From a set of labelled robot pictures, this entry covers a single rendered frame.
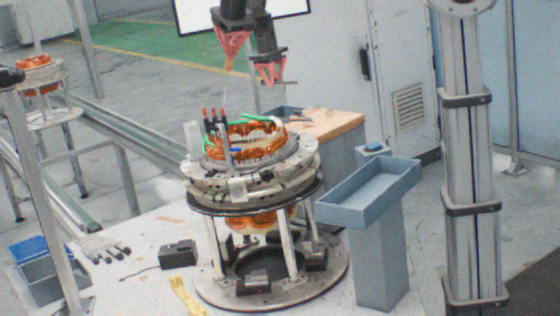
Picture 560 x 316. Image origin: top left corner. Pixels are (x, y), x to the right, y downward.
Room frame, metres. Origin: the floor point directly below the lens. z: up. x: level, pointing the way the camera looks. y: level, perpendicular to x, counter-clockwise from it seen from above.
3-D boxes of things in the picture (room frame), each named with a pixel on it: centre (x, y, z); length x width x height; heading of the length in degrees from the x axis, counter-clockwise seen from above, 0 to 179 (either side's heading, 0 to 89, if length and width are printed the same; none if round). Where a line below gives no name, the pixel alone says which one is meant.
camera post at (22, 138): (1.36, 0.56, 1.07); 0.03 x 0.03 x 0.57; 5
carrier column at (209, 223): (1.35, 0.18, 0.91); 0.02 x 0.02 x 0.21
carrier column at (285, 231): (1.29, 0.01, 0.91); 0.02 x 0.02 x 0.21
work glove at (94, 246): (1.68, 0.55, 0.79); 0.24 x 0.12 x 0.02; 30
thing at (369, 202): (1.20, -0.18, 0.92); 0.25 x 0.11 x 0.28; 139
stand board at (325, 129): (1.66, -0.11, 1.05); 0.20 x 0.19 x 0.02; 41
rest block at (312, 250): (1.38, -0.05, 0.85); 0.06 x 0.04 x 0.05; 168
